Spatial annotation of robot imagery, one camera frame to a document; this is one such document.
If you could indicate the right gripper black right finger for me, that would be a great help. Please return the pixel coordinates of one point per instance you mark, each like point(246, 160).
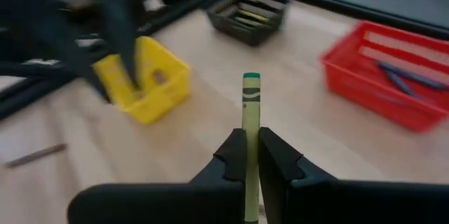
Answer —
point(350, 204)

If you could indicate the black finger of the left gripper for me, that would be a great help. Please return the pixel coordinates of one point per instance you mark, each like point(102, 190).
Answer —
point(73, 59)
point(121, 34)

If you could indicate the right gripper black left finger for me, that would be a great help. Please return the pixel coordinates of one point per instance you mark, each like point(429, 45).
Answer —
point(158, 204)

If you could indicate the brown crayon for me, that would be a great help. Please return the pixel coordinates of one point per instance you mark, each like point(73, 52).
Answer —
point(35, 155)

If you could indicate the green crayon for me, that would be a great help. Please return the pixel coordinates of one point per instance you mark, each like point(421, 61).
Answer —
point(249, 22)
point(251, 111)
point(253, 15)

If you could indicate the blue crayon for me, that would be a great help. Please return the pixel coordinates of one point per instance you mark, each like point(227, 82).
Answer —
point(400, 84)
point(410, 73)

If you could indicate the yellow plastic basket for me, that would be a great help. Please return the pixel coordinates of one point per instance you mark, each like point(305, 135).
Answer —
point(165, 90)

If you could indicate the red plastic basket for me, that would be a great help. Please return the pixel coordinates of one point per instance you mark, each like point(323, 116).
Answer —
point(368, 97)

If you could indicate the black plastic basket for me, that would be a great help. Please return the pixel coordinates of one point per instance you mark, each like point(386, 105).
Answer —
point(242, 31)

